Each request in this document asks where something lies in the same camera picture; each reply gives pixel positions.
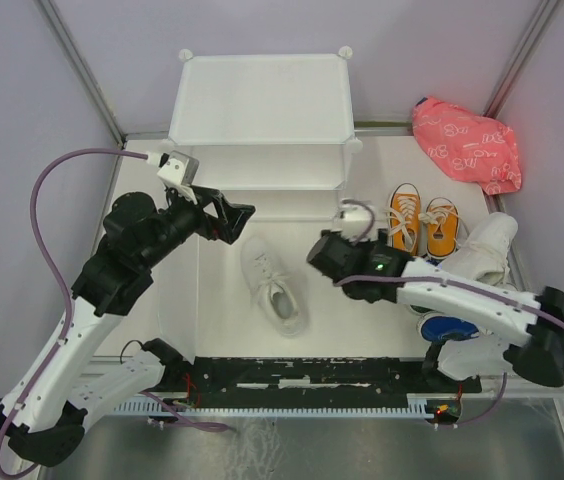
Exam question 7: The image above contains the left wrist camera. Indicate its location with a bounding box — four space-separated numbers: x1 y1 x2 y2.
158 150 199 188

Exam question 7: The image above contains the white slotted cable duct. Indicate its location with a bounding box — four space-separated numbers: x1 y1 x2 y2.
111 394 438 417

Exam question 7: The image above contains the green canvas sneaker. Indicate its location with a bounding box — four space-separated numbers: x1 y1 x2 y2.
407 305 431 315

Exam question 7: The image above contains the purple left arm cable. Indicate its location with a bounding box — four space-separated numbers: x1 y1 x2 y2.
0 148 151 477

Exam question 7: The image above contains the aluminium corner frame post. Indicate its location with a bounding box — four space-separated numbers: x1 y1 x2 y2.
483 0 564 118

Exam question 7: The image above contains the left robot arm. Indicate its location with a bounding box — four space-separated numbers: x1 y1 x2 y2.
0 187 256 467

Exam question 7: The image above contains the white leather sneaker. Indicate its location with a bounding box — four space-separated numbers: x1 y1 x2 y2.
439 212 518 286
241 237 308 337

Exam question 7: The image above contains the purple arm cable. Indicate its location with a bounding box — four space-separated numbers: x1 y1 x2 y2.
334 277 564 432
0 148 151 477

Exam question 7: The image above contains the pink patterned plastic bag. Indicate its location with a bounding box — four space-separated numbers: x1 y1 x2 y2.
412 96 523 195

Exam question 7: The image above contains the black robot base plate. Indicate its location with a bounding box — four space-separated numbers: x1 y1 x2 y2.
155 357 482 409

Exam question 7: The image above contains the blue canvas sneaker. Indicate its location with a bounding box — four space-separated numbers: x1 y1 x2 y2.
418 311 479 343

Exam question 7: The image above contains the left aluminium frame post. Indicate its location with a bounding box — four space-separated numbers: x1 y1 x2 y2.
33 0 126 146

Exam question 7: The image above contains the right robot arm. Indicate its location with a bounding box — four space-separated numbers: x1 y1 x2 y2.
307 230 564 391

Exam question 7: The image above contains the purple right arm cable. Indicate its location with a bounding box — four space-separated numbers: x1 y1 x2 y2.
334 277 564 432

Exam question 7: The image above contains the orange canvas sneaker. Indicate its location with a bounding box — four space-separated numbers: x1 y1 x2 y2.
418 197 461 261
385 183 421 255

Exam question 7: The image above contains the white plastic shoe cabinet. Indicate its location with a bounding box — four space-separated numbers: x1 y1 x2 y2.
160 47 362 221

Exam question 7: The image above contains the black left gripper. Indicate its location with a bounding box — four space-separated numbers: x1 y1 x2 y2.
140 182 256 269

